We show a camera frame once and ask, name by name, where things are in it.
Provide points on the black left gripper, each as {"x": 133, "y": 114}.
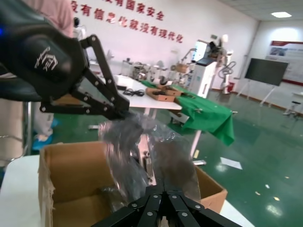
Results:
{"x": 42, "y": 52}

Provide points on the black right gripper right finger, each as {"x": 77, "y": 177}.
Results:
{"x": 187, "y": 212}

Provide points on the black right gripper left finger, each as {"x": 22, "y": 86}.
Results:
{"x": 142, "y": 208}

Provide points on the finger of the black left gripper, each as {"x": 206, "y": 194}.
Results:
{"x": 94, "y": 107}

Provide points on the grey transparent antistatic bag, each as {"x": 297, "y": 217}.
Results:
{"x": 123, "y": 134}

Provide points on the graphics card with metal bracket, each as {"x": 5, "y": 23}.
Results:
{"x": 148, "y": 165}

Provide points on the graphics card in shiny bag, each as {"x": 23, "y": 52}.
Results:
{"x": 111, "y": 196}

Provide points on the brown cardboard box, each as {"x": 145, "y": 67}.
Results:
{"x": 75, "y": 165}

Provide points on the red box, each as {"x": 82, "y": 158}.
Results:
{"x": 232, "y": 88}

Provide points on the white work table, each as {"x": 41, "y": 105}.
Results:
{"x": 154, "y": 101}

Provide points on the flat cardboard tray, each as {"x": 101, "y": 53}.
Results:
{"x": 161, "y": 95}

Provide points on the person in pink shirt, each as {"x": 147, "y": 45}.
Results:
{"x": 64, "y": 16}

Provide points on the white floor paper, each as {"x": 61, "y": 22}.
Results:
{"x": 232, "y": 163}

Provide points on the grey metal pole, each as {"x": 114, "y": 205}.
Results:
{"x": 27, "y": 127}

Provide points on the white cabinet machine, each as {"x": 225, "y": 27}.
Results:
{"x": 203, "y": 78}

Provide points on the green table cloth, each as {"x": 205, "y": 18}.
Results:
{"x": 208, "y": 113}

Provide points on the white mobile robot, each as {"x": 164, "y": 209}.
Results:
{"x": 226, "y": 71}

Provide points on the white tripod stand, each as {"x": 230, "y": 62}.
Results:
{"x": 246, "y": 88}

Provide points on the metal stool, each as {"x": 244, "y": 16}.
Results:
{"x": 293, "y": 108}

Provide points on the black display screen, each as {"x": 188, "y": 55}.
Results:
{"x": 266, "y": 71}

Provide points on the rectangular ceiling light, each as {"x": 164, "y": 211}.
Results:
{"x": 281, "y": 14}

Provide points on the red wall lettering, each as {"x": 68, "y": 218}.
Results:
{"x": 142, "y": 26}

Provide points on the red bordered wall poster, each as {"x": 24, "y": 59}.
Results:
{"x": 293, "y": 52}

